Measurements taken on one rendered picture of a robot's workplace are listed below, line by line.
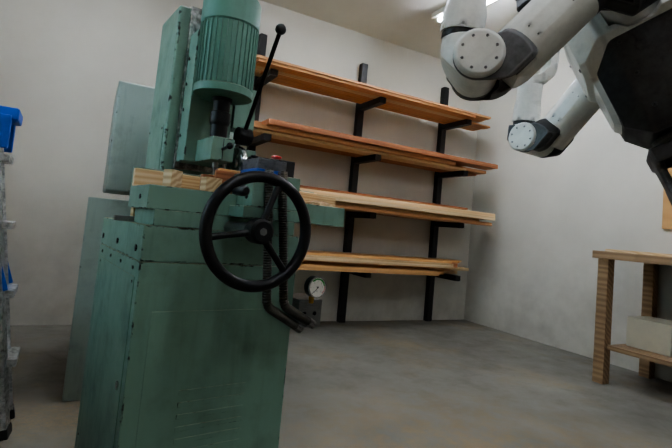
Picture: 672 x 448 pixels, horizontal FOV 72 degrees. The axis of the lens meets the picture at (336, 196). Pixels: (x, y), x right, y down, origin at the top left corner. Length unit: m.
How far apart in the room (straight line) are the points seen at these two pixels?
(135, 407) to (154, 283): 0.30
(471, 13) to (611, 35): 0.27
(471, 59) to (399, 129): 3.93
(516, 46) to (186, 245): 0.89
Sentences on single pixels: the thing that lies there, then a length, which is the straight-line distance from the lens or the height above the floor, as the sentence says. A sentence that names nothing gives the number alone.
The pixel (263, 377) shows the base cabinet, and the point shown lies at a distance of 1.41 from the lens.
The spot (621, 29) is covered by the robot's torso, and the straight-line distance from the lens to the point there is 0.98.
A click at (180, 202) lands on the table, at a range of 1.24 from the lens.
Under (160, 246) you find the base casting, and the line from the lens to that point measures 1.23.
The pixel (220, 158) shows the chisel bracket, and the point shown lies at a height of 1.01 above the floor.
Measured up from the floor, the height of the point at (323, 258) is 0.59.
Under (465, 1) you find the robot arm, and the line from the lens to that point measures 0.83.
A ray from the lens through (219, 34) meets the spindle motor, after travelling 1.46.
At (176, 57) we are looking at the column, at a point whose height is 1.34.
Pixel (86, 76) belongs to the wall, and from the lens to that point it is 3.85.
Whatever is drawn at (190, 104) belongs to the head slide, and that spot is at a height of 1.18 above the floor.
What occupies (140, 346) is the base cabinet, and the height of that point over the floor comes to 0.51.
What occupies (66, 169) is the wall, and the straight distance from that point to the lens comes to 3.75.
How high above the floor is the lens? 0.83
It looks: 4 degrees up
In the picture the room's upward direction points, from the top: 5 degrees clockwise
